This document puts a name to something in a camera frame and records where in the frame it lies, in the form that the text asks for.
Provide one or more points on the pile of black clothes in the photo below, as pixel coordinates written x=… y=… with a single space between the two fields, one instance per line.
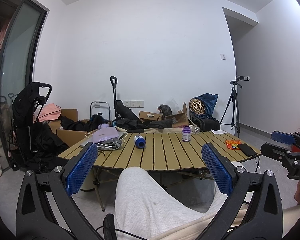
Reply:
x=124 y=123

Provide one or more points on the white wall switch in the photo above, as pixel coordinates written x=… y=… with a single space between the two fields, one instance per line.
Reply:
x=223 y=56

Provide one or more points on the white paper note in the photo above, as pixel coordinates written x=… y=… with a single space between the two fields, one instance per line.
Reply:
x=218 y=131

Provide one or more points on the black smartphone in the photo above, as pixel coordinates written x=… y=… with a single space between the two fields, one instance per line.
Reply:
x=247 y=150

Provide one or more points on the black baby stroller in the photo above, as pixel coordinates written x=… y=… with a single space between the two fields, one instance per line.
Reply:
x=34 y=145

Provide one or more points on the dark blue cloth bag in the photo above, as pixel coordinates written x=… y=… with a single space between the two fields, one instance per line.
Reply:
x=209 y=101

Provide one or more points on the black camcorder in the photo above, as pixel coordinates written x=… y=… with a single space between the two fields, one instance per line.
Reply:
x=242 y=78

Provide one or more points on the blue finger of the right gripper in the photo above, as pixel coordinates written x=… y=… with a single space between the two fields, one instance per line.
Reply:
x=283 y=138

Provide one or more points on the black tripod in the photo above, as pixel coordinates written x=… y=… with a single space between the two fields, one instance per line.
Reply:
x=235 y=122

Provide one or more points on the lilac hot water bottle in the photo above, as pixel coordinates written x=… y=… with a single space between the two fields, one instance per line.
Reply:
x=104 y=133

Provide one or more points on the black folding trolley handle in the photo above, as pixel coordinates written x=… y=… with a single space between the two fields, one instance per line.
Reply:
x=121 y=111

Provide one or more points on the purple supplement bottle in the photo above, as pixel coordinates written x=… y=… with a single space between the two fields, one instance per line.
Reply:
x=186 y=134

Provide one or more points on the person's leg grey sweatpants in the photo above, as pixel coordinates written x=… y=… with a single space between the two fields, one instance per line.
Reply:
x=144 y=209

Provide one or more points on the open cardboard box right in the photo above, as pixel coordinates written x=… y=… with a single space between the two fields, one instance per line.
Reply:
x=180 y=119

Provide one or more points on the woven rattan ball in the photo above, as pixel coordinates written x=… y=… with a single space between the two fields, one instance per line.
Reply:
x=196 y=106

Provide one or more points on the small cardboard box with handle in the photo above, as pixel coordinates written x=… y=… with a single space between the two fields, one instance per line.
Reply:
x=149 y=116

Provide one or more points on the silver laptop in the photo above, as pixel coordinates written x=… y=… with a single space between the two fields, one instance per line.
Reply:
x=120 y=137

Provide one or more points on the yellow slatted folding table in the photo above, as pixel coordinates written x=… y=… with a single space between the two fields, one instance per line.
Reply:
x=163 y=153

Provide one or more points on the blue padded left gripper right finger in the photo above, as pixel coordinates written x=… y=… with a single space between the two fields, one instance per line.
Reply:
x=252 y=209

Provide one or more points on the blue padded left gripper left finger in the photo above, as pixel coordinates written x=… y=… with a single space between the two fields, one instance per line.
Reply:
x=46 y=209

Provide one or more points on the large cardboard box left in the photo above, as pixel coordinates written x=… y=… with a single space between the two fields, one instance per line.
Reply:
x=67 y=136

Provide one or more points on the pink backpack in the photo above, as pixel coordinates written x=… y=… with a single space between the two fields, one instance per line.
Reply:
x=48 y=112

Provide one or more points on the blue supplement bottle white label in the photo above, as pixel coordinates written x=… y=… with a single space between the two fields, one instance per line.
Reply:
x=139 y=141

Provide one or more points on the clear plastic wrapper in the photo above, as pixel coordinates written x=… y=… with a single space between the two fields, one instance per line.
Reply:
x=195 y=129

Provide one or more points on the black framed glass door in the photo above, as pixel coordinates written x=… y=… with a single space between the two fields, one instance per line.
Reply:
x=20 y=27

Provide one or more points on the grey knitted hat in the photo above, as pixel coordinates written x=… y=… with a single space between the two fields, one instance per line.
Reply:
x=165 y=110

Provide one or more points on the black suitcase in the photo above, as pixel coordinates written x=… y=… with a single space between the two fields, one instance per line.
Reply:
x=205 y=124

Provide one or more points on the grey power adapter pouch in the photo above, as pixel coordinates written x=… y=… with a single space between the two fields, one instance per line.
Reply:
x=109 y=145

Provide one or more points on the silver folding chair frame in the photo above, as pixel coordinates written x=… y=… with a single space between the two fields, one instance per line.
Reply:
x=100 y=107

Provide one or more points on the orange snack packet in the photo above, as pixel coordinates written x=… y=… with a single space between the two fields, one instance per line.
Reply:
x=233 y=144

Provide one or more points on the white wall socket strip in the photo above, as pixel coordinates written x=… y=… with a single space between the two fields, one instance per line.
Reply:
x=133 y=103

